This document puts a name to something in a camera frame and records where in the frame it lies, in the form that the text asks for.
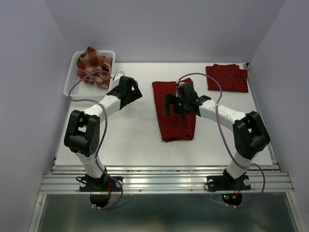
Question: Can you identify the red polka dot skirt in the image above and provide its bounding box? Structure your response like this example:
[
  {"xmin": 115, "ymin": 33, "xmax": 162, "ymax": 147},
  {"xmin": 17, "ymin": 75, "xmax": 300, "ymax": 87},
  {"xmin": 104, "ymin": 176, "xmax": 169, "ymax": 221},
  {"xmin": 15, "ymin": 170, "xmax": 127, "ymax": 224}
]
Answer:
[
  {"xmin": 152, "ymin": 81, "xmax": 196, "ymax": 142},
  {"xmin": 206, "ymin": 64, "xmax": 249, "ymax": 93}
]

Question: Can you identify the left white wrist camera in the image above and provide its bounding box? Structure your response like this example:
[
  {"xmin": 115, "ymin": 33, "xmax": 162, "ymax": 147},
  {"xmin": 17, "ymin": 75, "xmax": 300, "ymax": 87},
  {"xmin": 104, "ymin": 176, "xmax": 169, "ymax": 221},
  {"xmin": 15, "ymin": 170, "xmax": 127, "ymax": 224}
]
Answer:
[{"xmin": 112, "ymin": 71, "xmax": 125, "ymax": 82}]

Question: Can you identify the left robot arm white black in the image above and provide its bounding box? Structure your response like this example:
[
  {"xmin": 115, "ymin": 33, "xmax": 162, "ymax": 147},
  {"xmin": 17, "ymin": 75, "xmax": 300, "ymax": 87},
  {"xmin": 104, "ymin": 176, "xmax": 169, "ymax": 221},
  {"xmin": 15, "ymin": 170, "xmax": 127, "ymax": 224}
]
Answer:
[{"xmin": 64, "ymin": 75, "xmax": 142, "ymax": 190}]

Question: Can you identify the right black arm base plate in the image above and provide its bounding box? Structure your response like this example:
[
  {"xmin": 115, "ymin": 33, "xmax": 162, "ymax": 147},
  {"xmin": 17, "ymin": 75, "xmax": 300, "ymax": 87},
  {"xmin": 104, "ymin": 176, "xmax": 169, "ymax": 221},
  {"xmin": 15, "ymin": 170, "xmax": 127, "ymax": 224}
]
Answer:
[{"xmin": 204, "ymin": 175, "xmax": 251, "ymax": 192}]

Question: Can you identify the white plastic basket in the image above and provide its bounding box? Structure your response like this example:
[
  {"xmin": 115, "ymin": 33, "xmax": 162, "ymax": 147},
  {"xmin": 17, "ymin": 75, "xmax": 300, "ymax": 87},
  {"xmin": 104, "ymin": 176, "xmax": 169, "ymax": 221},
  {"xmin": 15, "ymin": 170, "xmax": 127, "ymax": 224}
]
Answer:
[{"xmin": 63, "ymin": 50, "xmax": 115, "ymax": 99}]

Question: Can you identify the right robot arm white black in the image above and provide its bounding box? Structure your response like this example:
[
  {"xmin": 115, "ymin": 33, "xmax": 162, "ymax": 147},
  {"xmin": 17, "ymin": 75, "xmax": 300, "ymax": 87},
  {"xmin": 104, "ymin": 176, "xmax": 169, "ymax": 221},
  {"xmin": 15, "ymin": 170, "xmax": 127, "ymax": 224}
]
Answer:
[{"xmin": 163, "ymin": 83, "xmax": 270, "ymax": 191}]

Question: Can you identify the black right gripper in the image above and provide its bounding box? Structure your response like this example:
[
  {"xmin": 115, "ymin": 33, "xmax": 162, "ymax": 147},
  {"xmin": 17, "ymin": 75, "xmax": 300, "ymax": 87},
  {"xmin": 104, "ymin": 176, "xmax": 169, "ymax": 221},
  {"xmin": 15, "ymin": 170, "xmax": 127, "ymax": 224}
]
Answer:
[{"xmin": 162, "ymin": 94, "xmax": 189, "ymax": 115}]

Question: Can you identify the plaid red beige skirt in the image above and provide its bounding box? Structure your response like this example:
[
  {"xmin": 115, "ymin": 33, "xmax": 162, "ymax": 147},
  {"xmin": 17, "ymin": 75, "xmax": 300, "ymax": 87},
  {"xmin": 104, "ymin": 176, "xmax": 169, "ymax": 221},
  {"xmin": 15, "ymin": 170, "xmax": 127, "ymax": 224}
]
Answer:
[{"xmin": 76, "ymin": 46, "xmax": 113, "ymax": 89}]

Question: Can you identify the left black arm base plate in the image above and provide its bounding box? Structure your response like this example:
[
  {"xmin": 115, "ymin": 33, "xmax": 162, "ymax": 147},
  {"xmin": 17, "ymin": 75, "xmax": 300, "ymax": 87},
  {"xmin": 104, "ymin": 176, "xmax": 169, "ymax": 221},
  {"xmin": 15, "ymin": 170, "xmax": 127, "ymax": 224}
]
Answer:
[{"xmin": 75, "ymin": 175, "xmax": 123, "ymax": 192}]

